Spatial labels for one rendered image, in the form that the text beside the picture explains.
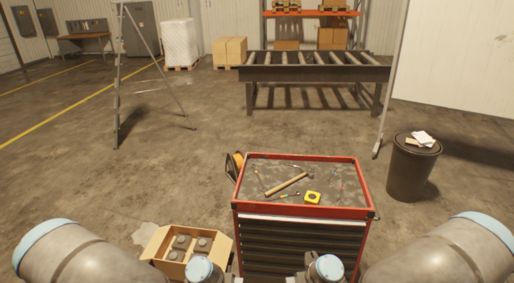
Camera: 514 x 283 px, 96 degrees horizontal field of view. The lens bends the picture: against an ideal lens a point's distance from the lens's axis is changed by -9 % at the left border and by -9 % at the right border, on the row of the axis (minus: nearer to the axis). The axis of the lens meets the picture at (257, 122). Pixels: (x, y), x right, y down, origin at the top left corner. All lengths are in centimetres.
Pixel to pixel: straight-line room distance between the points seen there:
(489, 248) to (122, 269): 56
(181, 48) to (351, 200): 666
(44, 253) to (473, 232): 68
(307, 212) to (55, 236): 110
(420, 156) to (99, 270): 249
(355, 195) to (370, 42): 816
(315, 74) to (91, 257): 394
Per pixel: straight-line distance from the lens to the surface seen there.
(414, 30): 325
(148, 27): 970
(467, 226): 55
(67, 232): 55
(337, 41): 805
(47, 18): 1269
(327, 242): 152
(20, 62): 1240
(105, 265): 48
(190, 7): 939
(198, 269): 101
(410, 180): 282
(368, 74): 436
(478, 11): 327
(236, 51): 715
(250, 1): 905
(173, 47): 758
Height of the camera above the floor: 190
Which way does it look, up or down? 27 degrees down
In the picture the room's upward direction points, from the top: 2 degrees counter-clockwise
